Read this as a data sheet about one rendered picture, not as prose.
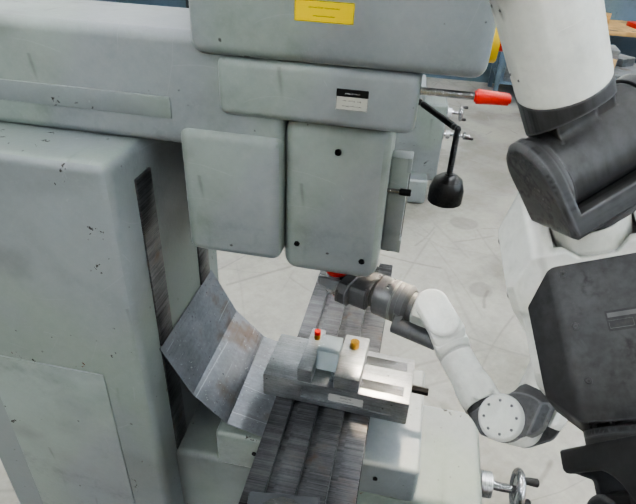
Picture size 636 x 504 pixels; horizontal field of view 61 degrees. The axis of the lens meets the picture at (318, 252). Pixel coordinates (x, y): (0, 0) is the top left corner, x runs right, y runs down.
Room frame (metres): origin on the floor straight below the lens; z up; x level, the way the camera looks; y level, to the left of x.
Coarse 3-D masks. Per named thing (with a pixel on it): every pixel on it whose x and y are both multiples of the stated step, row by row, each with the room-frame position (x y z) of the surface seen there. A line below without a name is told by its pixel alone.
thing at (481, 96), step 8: (424, 88) 0.87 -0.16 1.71; (432, 88) 0.87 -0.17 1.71; (440, 96) 0.86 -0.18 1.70; (448, 96) 0.86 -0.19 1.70; (456, 96) 0.86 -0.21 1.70; (464, 96) 0.85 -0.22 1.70; (472, 96) 0.85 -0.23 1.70; (480, 96) 0.84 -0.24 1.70; (488, 96) 0.84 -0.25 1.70; (496, 96) 0.84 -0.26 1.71; (504, 96) 0.84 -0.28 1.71; (488, 104) 0.85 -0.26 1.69; (496, 104) 0.84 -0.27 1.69; (504, 104) 0.84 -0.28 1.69
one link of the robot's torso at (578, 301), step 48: (528, 240) 0.57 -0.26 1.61; (576, 240) 0.54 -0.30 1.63; (624, 240) 0.54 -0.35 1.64; (528, 288) 0.55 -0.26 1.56; (576, 288) 0.52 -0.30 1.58; (624, 288) 0.50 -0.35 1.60; (528, 336) 0.53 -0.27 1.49; (576, 336) 0.48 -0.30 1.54; (624, 336) 0.46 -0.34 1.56; (576, 384) 0.44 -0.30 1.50; (624, 384) 0.43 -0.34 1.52
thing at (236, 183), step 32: (192, 128) 0.93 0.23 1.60; (192, 160) 0.92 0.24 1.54; (224, 160) 0.91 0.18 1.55; (256, 160) 0.90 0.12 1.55; (192, 192) 0.92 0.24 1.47; (224, 192) 0.91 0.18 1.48; (256, 192) 0.90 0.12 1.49; (192, 224) 0.92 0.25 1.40; (224, 224) 0.91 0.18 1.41; (256, 224) 0.90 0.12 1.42
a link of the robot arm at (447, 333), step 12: (420, 300) 0.85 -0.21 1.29; (432, 300) 0.85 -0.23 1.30; (444, 300) 0.85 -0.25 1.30; (420, 312) 0.83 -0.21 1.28; (432, 312) 0.83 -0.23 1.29; (444, 312) 0.82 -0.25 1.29; (432, 324) 0.80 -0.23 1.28; (444, 324) 0.80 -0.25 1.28; (456, 324) 0.80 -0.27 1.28; (432, 336) 0.78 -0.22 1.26; (444, 336) 0.78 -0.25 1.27; (456, 336) 0.78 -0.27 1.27; (444, 348) 0.77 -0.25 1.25; (456, 348) 0.77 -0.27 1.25
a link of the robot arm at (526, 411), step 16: (528, 368) 0.68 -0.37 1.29; (528, 384) 0.66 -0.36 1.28; (496, 400) 0.64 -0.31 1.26; (512, 400) 0.63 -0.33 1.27; (528, 400) 0.62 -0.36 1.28; (544, 400) 0.62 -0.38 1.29; (480, 416) 0.63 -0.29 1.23; (496, 416) 0.62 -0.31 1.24; (512, 416) 0.61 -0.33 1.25; (528, 416) 0.60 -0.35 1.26; (544, 416) 0.60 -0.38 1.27; (560, 416) 0.61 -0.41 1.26; (496, 432) 0.60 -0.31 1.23; (512, 432) 0.59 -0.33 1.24; (528, 432) 0.58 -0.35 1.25; (544, 432) 0.64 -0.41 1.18
